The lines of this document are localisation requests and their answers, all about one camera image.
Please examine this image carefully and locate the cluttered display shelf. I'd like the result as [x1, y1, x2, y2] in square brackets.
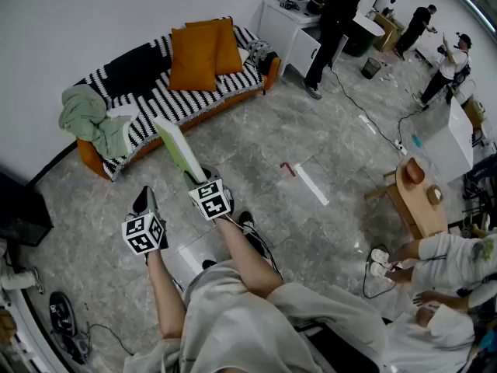
[0, 309, 43, 373]

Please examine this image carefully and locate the green book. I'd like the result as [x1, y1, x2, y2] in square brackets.
[152, 115, 208, 183]

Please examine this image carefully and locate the person's left forearm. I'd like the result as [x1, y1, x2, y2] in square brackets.
[145, 246, 187, 340]

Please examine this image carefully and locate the grey patterned knit blanket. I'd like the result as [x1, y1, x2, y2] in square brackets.
[244, 39, 279, 75]

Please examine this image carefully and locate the white fluffy cloth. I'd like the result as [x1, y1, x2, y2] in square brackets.
[105, 103, 141, 122]

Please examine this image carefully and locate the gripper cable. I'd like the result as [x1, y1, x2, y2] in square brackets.
[227, 214, 284, 281]

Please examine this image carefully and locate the black TV cabinet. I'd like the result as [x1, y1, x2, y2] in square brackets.
[0, 171, 54, 248]

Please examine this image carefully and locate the person's white t-shirt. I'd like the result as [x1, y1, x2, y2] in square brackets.
[123, 260, 389, 373]

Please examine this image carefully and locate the wooden cabinet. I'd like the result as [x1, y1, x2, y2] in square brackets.
[372, 12, 405, 53]

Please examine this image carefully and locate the black round device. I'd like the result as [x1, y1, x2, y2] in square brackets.
[48, 291, 90, 364]

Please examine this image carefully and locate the wooden side table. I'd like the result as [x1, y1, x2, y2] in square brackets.
[364, 156, 450, 240]

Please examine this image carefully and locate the long black floor cable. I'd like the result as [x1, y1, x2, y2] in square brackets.
[329, 66, 401, 147]

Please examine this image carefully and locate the orange cushion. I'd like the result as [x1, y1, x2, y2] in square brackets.
[185, 16, 245, 76]
[166, 23, 222, 92]

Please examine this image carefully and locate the black mesh waste bin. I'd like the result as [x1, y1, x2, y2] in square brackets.
[360, 56, 382, 80]

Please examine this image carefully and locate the black white striped throw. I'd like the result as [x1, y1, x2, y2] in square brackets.
[73, 16, 273, 182]

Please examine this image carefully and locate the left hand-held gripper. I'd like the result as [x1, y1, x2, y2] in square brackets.
[121, 186, 170, 256]

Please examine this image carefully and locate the black looped cable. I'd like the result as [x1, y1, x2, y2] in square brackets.
[363, 245, 397, 301]

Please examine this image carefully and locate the person's right forearm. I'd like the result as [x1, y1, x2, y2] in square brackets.
[213, 214, 287, 301]

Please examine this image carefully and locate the black worn bag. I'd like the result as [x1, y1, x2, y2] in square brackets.
[293, 320, 381, 373]

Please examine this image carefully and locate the thin black cable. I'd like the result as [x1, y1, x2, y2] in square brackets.
[83, 322, 135, 357]

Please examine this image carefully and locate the green knitted blanket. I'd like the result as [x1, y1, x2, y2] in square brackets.
[57, 83, 135, 161]

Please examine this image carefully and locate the wooden bowl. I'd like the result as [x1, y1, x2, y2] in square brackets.
[405, 157, 426, 186]

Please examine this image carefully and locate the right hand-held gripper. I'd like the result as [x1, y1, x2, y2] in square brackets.
[182, 164, 235, 221]

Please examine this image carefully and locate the dark tub white rim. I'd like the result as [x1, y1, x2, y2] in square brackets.
[343, 12, 385, 58]

